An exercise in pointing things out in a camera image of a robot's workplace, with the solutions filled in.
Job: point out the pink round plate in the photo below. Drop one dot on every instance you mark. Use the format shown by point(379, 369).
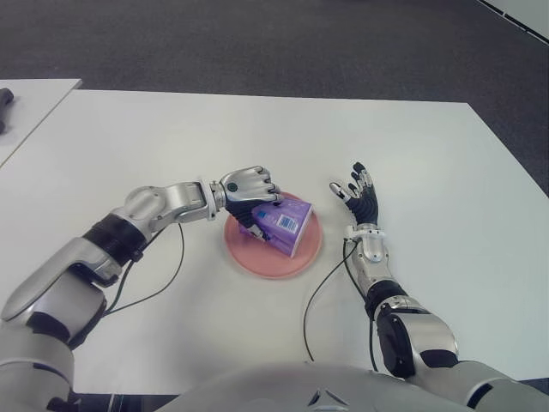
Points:
point(274, 262)

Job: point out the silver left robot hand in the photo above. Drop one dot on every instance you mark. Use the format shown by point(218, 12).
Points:
point(246, 189)

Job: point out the purple tissue paper pack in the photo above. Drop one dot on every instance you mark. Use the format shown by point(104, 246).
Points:
point(283, 227)

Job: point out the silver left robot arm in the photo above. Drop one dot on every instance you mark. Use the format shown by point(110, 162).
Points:
point(124, 236)

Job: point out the black object on side table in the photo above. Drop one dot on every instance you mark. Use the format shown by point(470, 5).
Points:
point(4, 107)

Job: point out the grey robot torso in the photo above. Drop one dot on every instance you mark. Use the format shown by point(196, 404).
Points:
point(279, 388)

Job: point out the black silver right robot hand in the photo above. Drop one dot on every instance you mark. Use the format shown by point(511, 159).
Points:
point(366, 206)

